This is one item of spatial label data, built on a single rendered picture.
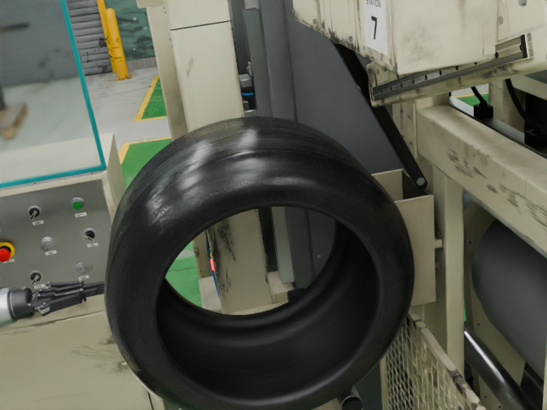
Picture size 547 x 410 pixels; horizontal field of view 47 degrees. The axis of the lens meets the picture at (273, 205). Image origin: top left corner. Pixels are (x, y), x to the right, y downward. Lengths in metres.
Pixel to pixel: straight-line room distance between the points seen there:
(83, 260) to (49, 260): 0.10
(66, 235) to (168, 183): 0.87
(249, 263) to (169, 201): 0.53
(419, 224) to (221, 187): 0.65
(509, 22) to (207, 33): 0.72
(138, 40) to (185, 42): 8.96
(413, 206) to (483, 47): 0.74
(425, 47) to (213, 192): 0.43
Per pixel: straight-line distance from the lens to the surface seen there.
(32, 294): 1.70
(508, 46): 0.84
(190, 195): 1.07
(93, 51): 10.54
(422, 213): 1.56
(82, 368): 2.10
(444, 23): 0.84
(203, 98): 1.41
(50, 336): 2.04
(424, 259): 1.62
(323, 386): 1.30
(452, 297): 1.73
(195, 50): 1.39
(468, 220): 1.96
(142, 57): 10.38
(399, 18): 0.81
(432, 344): 1.38
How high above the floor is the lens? 1.83
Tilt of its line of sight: 24 degrees down
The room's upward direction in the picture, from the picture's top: 8 degrees counter-clockwise
